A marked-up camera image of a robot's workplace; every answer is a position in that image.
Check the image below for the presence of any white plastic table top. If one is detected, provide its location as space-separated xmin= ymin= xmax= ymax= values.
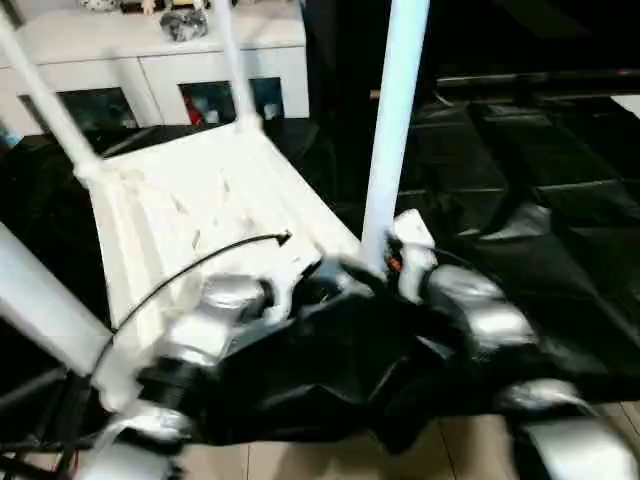
xmin=72 ymin=119 xmax=381 ymax=411

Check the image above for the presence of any black work mat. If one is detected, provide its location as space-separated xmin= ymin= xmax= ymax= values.
xmin=0 ymin=94 xmax=640 ymax=454

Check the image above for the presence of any red white figure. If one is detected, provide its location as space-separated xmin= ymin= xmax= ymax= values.
xmin=185 ymin=97 xmax=206 ymax=127

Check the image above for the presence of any white flat board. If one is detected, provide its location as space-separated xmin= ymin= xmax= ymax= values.
xmin=609 ymin=94 xmax=640 ymax=119

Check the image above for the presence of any clear bag of black parts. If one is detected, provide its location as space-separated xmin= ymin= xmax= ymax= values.
xmin=158 ymin=9 xmax=209 ymax=44

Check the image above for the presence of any white glass-door cabinet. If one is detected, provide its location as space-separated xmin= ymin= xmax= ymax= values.
xmin=0 ymin=7 xmax=311 ymax=136

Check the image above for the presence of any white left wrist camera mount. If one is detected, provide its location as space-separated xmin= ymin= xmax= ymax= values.
xmin=269 ymin=239 xmax=324 ymax=321

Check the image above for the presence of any black left wrist camera cable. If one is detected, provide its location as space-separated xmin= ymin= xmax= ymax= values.
xmin=49 ymin=228 xmax=294 ymax=480

